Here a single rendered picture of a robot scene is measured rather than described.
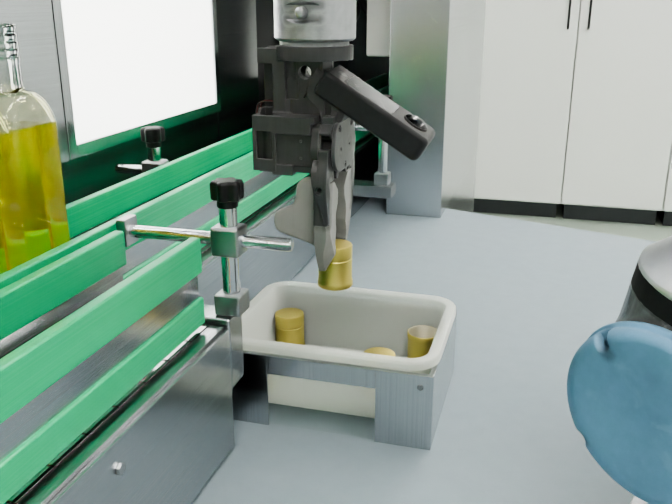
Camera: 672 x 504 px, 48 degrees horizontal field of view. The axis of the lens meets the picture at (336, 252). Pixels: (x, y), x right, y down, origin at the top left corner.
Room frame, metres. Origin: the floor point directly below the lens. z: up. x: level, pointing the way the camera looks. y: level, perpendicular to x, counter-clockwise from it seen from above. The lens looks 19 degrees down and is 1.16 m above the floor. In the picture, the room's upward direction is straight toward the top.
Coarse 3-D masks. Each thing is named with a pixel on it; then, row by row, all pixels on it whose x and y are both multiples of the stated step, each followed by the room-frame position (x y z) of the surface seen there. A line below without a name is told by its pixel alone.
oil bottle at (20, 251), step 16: (0, 128) 0.55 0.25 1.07; (0, 144) 0.55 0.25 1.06; (0, 160) 0.55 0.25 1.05; (0, 176) 0.55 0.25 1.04; (16, 176) 0.56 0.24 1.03; (0, 192) 0.54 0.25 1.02; (16, 192) 0.56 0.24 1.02; (0, 208) 0.54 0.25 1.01; (16, 208) 0.56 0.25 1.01; (0, 224) 0.54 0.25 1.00; (16, 224) 0.56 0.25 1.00; (0, 240) 0.54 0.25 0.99; (16, 240) 0.55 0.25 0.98; (0, 256) 0.53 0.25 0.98; (16, 256) 0.55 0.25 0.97; (0, 272) 0.53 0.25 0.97
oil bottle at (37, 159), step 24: (0, 96) 0.58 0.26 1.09; (24, 96) 0.59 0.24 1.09; (24, 120) 0.58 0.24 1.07; (48, 120) 0.61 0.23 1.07; (24, 144) 0.58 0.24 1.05; (48, 144) 0.61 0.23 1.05; (24, 168) 0.58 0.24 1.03; (48, 168) 0.60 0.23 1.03; (24, 192) 0.57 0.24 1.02; (48, 192) 0.60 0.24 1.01; (24, 216) 0.57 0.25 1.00; (48, 216) 0.59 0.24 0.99; (48, 240) 0.59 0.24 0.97
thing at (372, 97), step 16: (320, 80) 0.70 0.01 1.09; (336, 80) 0.69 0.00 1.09; (352, 80) 0.71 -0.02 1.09; (320, 96) 0.70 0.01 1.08; (336, 96) 0.69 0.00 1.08; (352, 96) 0.69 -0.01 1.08; (368, 96) 0.69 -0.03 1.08; (384, 96) 0.72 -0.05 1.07; (352, 112) 0.69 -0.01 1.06; (368, 112) 0.68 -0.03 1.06; (384, 112) 0.68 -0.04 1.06; (400, 112) 0.70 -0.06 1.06; (368, 128) 0.68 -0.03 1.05; (384, 128) 0.68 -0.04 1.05; (400, 128) 0.67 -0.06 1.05; (416, 128) 0.68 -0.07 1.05; (432, 128) 0.71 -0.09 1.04; (400, 144) 0.68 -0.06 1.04; (416, 144) 0.67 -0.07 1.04
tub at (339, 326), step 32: (288, 288) 0.83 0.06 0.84; (320, 288) 0.82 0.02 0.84; (352, 288) 0.81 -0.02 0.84; (256, 320) 0.76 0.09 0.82; (320, 320) 0.82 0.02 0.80; (352, 320) 0.81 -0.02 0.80; (384, 320) 0.80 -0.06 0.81; (416, 320) 0.79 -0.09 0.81; (448, 320) 0.72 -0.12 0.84; (288, 352) 0.66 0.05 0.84; (320, 352) 0.65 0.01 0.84; (352, 352) 0.65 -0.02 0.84
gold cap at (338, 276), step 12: (336, 240) 0.72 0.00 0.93; (336, 252) 0.70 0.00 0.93; (348, 252) 0.70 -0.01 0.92; (336, 264) 0.70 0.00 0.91; (348, 264) 0.70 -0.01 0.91; (324, 276) 0.70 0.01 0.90; (336, 276) 0.70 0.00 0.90; (348, 276) 0.70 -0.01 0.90; (324, 288) 0.70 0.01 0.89; (336, 288) 0.70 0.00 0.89
